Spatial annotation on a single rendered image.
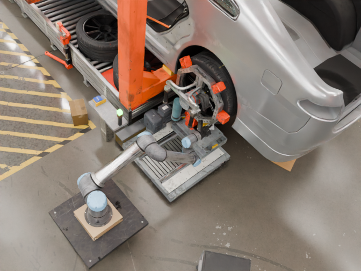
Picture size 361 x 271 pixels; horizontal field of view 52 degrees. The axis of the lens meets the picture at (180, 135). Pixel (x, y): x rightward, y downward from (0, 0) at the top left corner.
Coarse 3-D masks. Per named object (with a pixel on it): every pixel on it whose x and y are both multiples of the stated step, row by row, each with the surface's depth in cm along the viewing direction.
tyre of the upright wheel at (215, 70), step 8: (192, 56) 331; (200, 56) 323; (208, 56) 321; (216, 56) 321; (200, 64) 320; (208, 64) 314; (216, 64) 315; (208, 72) 317; (216, 72) 311; (224, 72) 313; (216, 80) 313; (224, 80) 311; (232, 88) 315; (224, 96) 316; (232, 96) 316; (224, 104) 322; (232, 104) 320; (232, 112) 329
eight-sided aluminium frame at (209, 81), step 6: (192, 66) 320; (198, 66) 319; (180, 72) 334; (186, 72) 327; (198, 72) 315; (204, 72) 316; (180, 78) 342; (204, 78) 311; (210, 78) 312; (180, 84) 352; (210, 84) 309; (180, 90) 358; (210, 90) 313; (216, 96) 313; (216, 102) 314; (222, 102) 317; (216, 108) 318; (222, 108) 322; (216, 114) 323; (204, 120) 343; (210, 120) 335; (216, 120) 333
